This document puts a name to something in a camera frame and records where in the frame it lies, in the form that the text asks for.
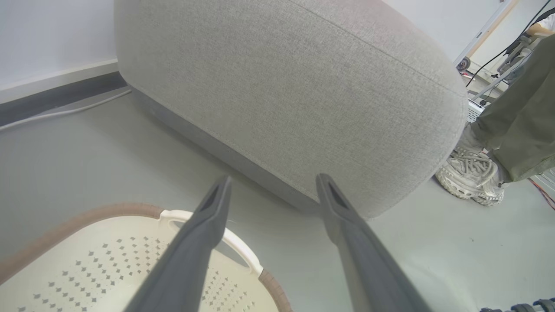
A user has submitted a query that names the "red floor cable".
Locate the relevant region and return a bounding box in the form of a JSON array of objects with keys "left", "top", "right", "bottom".
[{"left": 527, "top": 177, "right": 555, "bottom": 211}]

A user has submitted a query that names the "white floor cable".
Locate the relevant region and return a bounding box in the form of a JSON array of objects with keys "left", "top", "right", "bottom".
[{"left": 0, "top": 89, "right": 132, "bottom": 132}]

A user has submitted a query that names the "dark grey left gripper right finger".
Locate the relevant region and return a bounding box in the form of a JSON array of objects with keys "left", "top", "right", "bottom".
[{"left": 316, "top": 173, "right": 433, "bottom": 312}]

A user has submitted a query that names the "beige perforated laundry basket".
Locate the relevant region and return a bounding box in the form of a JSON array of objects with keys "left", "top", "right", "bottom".
[{"left": 0, "top": 203, "right": 293, "bottom": 312}]

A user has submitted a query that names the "small white vented box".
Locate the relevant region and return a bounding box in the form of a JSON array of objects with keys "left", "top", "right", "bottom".
[{"left": 467, "top": 99, "right": 485, "bottom": 123}]

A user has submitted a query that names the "grey metal stand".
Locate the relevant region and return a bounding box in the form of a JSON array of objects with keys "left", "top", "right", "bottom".
[{"left": 473, "top": 35, "right": 536, "bottom": 102}]

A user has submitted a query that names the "white chunky sneaker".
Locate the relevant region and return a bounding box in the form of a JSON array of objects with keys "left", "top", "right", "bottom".
[{"left": 435, "top": 147, "right": 506, "bottom": 207}]

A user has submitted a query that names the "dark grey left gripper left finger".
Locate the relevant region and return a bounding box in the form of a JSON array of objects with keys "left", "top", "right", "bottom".
[{"left": 124, "top": 175, "right": 232, "bottom": 312}]

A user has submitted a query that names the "olive green trouser leg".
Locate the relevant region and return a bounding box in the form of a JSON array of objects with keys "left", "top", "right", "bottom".
[{"left": 470, "top": 34, "right": 555, "bottom": 182}]

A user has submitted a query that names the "black hanging cable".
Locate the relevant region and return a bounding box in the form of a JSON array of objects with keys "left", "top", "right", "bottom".
[{"left": 466, "top": 0, "right": 553, "bottom": 87}]

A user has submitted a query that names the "grey fabric sofa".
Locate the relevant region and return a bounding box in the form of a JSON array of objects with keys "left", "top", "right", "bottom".
[{"left": 114, "top": 0, "right": 470, "bottom": 219}]

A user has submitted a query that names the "white partition board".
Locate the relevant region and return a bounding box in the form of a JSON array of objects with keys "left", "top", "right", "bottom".
[{"left": 382, "top": 0, "right": 521, "bottom": 65}]

